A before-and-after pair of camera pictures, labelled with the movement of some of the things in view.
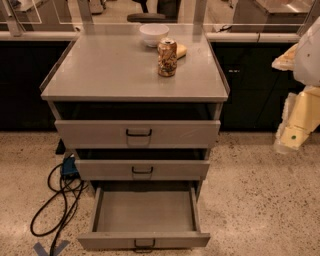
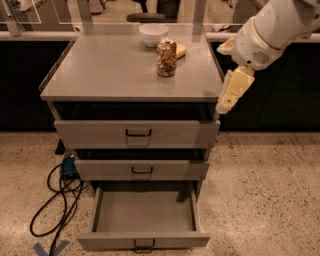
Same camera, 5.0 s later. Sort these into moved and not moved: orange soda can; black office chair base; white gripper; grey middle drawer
Moved: white gripper
Not moved: orange soda can; grey middle drawer; black office chair base
